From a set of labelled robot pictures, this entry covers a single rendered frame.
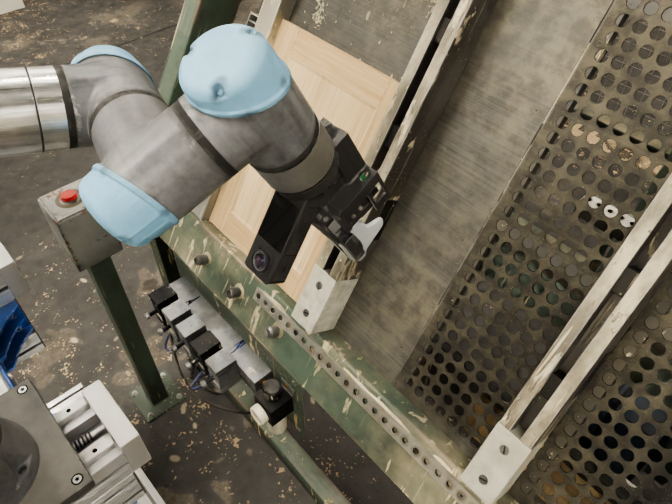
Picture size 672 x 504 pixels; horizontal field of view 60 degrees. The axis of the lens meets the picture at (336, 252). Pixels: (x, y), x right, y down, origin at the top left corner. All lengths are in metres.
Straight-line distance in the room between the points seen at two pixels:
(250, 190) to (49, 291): 1.50
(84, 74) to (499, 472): 0.78
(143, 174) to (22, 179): 2.82
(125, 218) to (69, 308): 2.10
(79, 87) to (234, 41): 0.17
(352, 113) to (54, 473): 0.77
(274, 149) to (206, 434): 1.69
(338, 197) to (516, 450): 0.52
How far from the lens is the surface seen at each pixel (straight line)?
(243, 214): 1.34
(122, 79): 0.57
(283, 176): 0.52
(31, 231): 2.97
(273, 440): 1.86
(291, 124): 0.48
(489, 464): 0.99
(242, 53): 0.45
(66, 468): 0.96
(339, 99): 1.17
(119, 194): 0.48
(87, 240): 1.53
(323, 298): 1.10
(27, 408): 1.04
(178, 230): 1.47
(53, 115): 0.57
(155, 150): 0.47
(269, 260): 0.61
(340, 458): 2.02
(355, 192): 0.61
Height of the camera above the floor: 1.85
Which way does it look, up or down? 47 degrees down
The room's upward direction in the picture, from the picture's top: straight up
